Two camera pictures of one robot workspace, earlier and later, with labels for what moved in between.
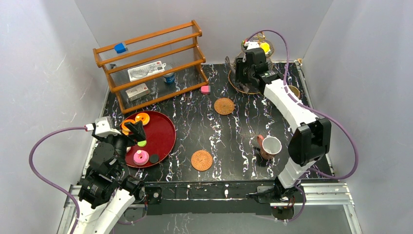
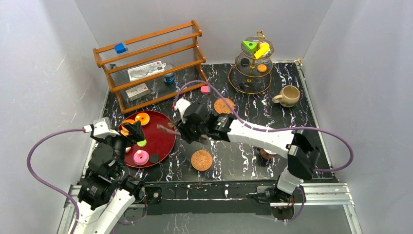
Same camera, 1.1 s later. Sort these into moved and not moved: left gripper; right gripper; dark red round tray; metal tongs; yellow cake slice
Moved: right gripper; metal tongs
Not moved: yellow cake slice; left gripper; dark red round tray
